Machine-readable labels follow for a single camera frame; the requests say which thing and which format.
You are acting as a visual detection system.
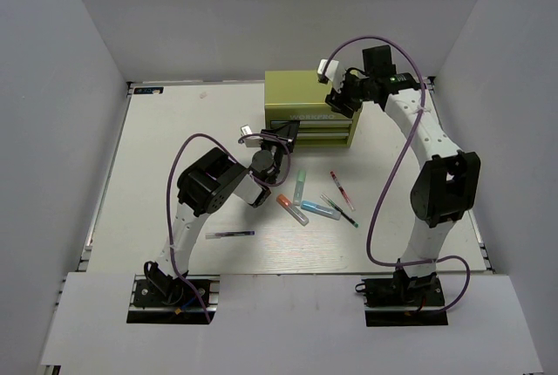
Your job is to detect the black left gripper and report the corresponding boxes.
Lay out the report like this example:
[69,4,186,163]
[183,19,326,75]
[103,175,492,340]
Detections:
[259,119,300,170]

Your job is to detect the green metal drawer toolbox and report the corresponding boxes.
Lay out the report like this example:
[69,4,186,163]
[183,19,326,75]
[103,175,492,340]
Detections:
[264,71,359,147]

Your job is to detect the orange highlighter pen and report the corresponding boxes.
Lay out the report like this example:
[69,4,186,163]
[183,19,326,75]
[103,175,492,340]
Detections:
[276,194,309,226]

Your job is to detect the blue highlighter pen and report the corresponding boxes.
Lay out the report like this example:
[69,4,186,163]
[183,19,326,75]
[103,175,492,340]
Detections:
[301,201,341,221]

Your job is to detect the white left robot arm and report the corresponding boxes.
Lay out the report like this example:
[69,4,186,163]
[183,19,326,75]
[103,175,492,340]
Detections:
[144,120,300,305]

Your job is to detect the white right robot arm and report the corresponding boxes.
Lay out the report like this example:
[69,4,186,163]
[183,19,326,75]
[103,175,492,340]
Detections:
[317,42,480,304]

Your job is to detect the red pen refill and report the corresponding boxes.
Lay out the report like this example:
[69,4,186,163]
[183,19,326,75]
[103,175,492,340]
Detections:
[330,170,356,211]

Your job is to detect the green highlighter pen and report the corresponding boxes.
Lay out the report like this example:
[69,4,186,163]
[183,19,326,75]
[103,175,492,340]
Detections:
[293,169,306,206]

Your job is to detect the green pen refill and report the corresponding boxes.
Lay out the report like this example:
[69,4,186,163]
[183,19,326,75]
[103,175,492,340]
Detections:
[320,194,359,228]

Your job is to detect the purple pen refill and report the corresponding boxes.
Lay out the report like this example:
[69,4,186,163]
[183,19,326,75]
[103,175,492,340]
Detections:
[205,230,255,240]

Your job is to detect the black logo sticker left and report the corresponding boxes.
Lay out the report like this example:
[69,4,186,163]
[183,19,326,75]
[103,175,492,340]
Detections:
[133,86,164,95]

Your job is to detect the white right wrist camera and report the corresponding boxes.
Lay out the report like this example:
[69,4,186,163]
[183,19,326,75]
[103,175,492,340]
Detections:
[316,58,345,92]

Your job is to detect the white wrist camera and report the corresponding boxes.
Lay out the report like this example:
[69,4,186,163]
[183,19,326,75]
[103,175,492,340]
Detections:
[238,125,262,149]
[316,58,345,92]

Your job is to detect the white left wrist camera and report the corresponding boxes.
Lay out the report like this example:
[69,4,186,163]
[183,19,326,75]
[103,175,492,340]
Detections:
[238,125,262,149]

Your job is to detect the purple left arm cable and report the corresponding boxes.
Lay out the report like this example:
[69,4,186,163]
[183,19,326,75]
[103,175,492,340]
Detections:
[167,133,290,323]

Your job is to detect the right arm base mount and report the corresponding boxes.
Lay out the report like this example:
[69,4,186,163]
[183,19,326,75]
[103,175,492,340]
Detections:
[355,277,448,328]

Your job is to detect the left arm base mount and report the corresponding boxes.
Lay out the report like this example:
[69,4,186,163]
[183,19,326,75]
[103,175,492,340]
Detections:
[126,276,220,325]

